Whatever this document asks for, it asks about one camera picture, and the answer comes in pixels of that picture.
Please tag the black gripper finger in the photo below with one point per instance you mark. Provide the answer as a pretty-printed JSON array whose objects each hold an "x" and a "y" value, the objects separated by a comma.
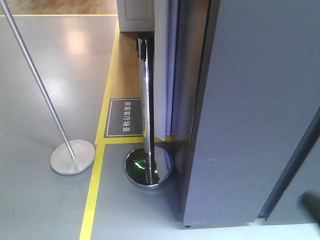
[{"x": 310, "y": 201}]

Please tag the grey fridge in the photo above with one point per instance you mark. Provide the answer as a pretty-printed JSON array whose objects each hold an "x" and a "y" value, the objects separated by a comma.
[{"x": 246, "y": 110}]

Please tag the grey floor sign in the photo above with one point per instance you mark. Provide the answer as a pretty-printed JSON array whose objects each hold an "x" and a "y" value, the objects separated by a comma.
[{"x": 124, "y": 118}]

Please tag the silver floor stand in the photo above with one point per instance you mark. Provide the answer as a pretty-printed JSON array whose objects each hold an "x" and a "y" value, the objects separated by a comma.
[{"x": 72, "y": 157}]

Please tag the chrome stanchion post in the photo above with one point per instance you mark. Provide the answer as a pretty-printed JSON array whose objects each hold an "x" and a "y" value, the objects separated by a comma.
[{"x": 149, "y": 166}]

